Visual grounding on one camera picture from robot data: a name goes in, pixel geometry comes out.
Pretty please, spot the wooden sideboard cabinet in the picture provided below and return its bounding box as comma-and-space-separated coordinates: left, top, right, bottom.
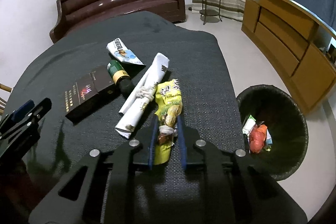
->
241, 0, 335, 114

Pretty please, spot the black box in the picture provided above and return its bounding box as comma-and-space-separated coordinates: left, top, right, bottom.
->
64, 65, 117, 124

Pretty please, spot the yellow snack bag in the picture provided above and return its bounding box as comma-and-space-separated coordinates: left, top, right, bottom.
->
154, 79, 183, 165

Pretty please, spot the teal white tube package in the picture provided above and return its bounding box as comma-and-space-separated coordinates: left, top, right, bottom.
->
264, 130, 273, 151

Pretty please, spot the orange plastic bag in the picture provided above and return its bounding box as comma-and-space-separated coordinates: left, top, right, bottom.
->
249, 124, 267, 153

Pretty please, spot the white blue snack wrapper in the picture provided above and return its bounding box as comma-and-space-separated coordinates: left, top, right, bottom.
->
106, 38, 144, 65

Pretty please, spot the dark grey tablecloth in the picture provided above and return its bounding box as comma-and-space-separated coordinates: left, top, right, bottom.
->
1, 11, 243, 223

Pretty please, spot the white paper package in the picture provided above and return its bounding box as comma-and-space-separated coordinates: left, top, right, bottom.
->
115, 53, 170, 139

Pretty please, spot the green glass bottle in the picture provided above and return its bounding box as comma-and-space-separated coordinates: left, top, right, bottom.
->
106, 60, 134, 94

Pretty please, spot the black lined trash bin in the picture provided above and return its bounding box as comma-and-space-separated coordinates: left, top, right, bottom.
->
237, 85, 309, 181

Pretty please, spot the green white snack wrapper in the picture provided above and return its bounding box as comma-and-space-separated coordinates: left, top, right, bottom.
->
242, 115, 256, 136

